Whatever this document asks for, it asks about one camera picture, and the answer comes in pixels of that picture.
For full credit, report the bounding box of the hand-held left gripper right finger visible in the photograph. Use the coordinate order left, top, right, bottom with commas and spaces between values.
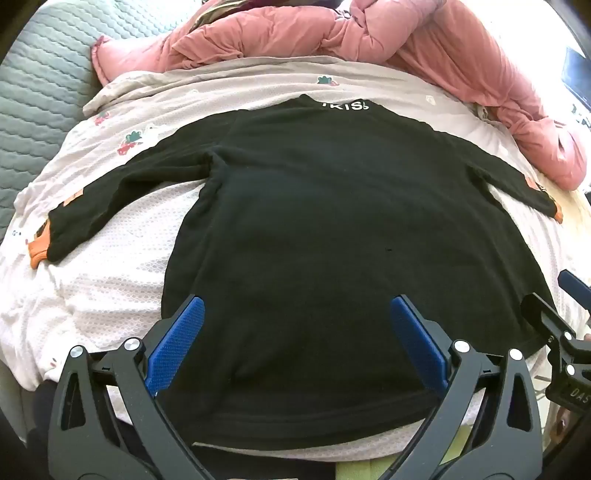
369, 294, 550, 480

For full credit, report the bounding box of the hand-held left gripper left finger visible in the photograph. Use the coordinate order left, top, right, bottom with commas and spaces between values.
46, 295, 232, 480

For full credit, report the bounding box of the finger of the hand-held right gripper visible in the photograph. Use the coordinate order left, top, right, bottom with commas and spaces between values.
521, 292, 578, 343
557, 270, 591, 306

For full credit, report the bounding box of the black sweater with orange cuffs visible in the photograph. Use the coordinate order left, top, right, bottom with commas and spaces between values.
28, 93, 564, 450

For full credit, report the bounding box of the strawberry printed beige blanket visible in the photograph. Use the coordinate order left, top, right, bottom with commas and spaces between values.
0, 55, 591, 457

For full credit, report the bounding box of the yellow-green cloth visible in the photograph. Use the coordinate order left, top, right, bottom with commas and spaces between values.
335, 459, 395, 480

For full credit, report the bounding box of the dark screen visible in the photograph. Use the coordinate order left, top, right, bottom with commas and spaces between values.
561, 46, 591, 100

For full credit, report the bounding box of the pink quilted comforter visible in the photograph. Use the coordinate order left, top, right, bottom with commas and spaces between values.
91, 0, 588, 190

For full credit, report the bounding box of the striped teal and olive cloth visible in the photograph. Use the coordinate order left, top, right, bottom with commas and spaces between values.
191, 0, 287, 26

